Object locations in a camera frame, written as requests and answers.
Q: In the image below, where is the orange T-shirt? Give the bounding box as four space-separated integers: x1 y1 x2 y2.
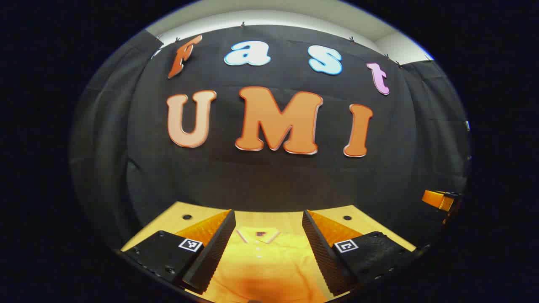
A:
205 226 330 303

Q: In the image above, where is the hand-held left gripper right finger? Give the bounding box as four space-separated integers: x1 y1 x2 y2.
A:
302 210 422 296

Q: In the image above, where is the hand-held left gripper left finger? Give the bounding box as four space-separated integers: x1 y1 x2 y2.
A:
121 209 236 295

